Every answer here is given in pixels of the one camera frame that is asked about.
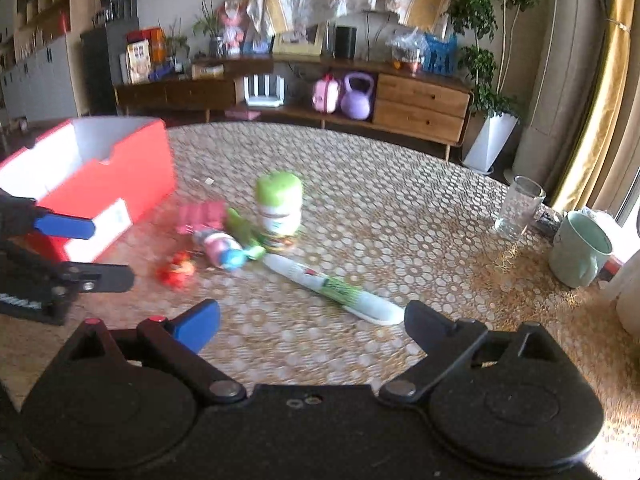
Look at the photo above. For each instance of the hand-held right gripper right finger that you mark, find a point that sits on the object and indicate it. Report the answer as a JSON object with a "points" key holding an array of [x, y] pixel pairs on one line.
{"points": [[425, 325]]}

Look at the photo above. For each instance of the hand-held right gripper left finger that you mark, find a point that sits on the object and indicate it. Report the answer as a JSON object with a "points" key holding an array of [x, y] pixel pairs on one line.
{"points": [[200, 324]]}

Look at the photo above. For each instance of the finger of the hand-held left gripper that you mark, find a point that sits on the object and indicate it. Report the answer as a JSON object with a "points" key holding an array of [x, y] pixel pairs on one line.
{"points": [[65, 227], [105, 279]]}

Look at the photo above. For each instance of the small red toy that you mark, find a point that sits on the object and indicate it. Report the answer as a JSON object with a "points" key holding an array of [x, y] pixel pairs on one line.
{"points": [[175, 271]]}

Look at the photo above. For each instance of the small clear bottle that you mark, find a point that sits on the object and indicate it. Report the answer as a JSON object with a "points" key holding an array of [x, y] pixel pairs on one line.
{"points": [[220, 249]]}

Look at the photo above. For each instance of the red cardboard box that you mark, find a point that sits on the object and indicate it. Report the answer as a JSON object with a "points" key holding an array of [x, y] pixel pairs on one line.
{"points": [[125, 170]]}

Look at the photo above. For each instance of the pink binder clip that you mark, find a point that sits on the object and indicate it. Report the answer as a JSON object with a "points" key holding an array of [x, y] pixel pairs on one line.
{"points": [[200, 215]]}

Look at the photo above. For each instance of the green-lidded bottle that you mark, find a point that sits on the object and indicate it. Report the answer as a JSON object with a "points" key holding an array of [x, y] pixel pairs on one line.
{"points": [[277, 215]]}

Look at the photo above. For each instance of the white cupboard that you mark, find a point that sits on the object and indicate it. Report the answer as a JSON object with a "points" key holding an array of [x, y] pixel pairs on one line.
{"points": [[45, 85]]}

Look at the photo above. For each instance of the clear drinking glass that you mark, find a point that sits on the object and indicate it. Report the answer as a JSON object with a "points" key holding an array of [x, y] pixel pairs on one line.
{"points": [[517, 210]]}

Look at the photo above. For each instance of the black tall appliance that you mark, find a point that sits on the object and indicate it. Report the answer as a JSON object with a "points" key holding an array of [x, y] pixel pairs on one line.
{"points": [[100, 75]]}

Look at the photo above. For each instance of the dark small object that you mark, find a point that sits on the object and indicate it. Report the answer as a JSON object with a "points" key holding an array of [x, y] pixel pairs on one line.
{"points": [[547, 220]]}

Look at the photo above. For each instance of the green mug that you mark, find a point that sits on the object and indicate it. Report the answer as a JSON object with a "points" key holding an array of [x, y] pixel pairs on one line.
{"points": [[575, 255]]}

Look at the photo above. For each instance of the brown printed box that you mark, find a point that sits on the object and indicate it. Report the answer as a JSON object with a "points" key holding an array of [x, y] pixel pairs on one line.
{"points": [[138, 62]]}

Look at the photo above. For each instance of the blue toy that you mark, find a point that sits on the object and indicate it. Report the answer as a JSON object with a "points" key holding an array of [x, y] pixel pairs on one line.
{"points": [[161, 71]]}

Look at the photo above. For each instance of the green tree in white planter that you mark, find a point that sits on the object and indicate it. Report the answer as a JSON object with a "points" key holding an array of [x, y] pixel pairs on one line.
{"points": [[492, 145]]}

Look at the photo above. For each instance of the white kettle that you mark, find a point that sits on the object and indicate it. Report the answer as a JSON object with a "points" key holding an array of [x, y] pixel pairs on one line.
{"points": [[627, 300]]}

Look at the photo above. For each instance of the orange box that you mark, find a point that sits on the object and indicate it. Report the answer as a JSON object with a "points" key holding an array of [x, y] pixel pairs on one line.
{"points": [[157, 45]]}

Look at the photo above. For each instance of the red flat box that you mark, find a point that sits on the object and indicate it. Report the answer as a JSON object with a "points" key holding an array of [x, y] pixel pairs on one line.
{"points": [[137, 36]]}

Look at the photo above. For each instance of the pink flat box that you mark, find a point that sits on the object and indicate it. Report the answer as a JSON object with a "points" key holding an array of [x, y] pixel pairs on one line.
{"points": [[242, 114]]}

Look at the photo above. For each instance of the small yellow white box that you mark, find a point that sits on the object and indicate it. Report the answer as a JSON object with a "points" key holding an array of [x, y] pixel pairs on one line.
{"points": [[207, 71]]}

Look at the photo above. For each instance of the slim potted plant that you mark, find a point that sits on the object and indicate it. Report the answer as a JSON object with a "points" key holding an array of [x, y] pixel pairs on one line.
{"points": [[175, 45]]}

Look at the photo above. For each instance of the wooden TV cabinet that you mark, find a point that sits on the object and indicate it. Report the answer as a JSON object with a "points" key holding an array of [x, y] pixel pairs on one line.
{"points": [[420, 105]]}

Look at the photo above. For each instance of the purple kettlebell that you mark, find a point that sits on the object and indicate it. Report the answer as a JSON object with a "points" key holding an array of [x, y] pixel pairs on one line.
{"points": [[357, 105]]}

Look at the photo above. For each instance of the white router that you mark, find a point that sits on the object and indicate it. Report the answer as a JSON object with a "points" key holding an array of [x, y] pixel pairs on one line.
{"points": [[264, 101]]}

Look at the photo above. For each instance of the plant in patterned pot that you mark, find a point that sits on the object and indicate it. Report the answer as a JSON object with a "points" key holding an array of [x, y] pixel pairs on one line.
{"points": [[216, 46]]}

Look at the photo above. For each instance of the pink small case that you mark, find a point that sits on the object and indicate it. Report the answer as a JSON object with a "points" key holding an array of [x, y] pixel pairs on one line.
{"points": [[326, 97]]}

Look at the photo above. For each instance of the pink doll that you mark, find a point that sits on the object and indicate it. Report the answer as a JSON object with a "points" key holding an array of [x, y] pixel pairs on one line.
{"points": [[232, 30]]}

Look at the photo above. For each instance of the white standing air conditioner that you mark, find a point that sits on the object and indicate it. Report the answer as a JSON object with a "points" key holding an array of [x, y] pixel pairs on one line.
{"points": [[560, 85]]}

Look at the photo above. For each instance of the yellow curtain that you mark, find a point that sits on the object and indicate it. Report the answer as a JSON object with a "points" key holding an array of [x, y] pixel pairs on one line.
{"points": [[600, 110]]}

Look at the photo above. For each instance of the clear plastic bag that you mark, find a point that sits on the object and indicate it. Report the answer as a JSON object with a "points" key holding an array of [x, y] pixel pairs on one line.
{"points": [[407, 47]]}

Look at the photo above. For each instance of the black speaker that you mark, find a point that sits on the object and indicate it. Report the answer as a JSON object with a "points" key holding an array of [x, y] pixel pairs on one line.
{"points": [[345, 42]]}

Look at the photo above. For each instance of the cream photo frame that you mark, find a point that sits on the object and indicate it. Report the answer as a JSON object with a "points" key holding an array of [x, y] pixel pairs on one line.
{"points": [[300, 40]]}

